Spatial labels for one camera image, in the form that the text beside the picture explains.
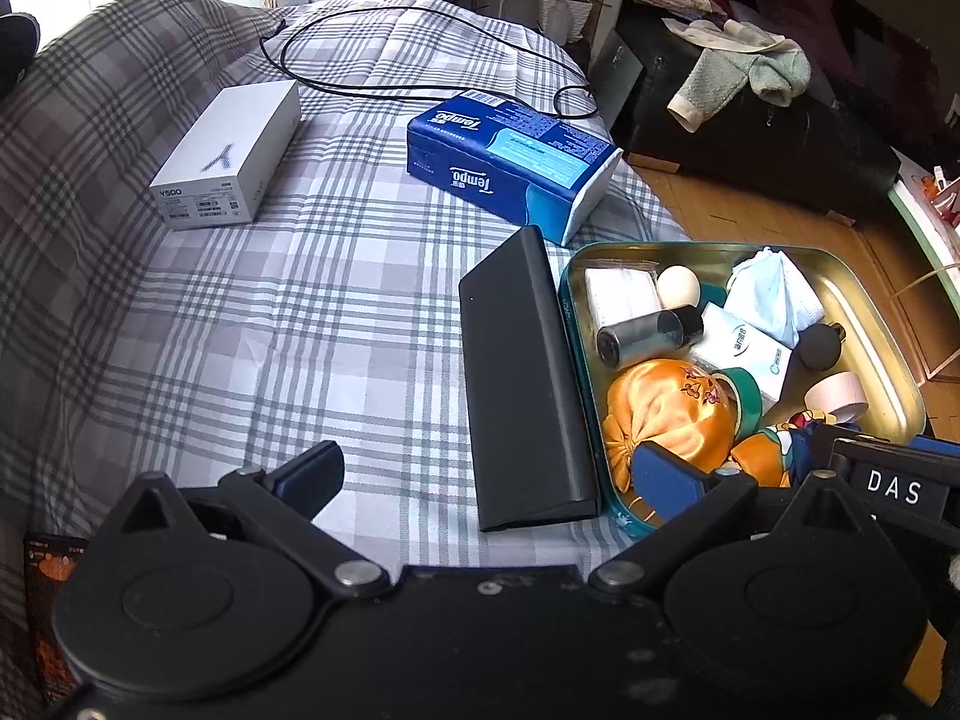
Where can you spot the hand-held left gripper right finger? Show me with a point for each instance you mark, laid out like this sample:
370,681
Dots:
664,476

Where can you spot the teal tape roll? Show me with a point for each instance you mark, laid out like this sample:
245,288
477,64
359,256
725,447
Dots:
750,397

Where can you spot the grey plaid bedsheet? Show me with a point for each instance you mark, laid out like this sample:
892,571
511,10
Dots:
262,315

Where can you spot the black trunk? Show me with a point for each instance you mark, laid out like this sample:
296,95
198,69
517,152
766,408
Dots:
787,150

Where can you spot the orange plush toy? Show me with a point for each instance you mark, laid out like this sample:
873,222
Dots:
757,450

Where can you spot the blue face mask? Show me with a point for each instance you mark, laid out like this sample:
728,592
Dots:
772,292

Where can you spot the white low table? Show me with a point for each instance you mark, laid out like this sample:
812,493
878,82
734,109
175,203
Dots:
915,202

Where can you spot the black flat case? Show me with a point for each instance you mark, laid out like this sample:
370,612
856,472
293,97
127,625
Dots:
525,390

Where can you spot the black makeup sponge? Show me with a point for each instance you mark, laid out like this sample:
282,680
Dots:
819,346

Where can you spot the black packet with orange print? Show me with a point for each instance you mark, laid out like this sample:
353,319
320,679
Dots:
45,615

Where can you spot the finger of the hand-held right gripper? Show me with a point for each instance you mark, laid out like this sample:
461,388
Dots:
934,446

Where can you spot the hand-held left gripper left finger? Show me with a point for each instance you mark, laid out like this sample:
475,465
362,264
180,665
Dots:
307,476

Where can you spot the blue tissue pack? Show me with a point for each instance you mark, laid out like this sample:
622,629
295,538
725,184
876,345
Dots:
510,157

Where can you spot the green knitted sweater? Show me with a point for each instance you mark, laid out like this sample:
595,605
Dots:
712,75

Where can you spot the white small carton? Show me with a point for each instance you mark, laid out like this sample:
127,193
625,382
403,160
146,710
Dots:
742,349

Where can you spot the dark bottle with black cap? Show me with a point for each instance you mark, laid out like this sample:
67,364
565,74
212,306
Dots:
637,337

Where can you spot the black object with white trim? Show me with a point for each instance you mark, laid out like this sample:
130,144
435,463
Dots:
15,45

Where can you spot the orange satin pouch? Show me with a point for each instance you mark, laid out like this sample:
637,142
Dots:
660,412

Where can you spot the teal tin box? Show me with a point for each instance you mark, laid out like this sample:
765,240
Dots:
877,345

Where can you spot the white cardboard box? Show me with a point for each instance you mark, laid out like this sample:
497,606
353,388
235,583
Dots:
225,150

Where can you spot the plain white tissue packet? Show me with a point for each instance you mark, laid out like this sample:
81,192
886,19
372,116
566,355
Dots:
622,300

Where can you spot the beige tape roll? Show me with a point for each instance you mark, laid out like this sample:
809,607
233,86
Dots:
847,390

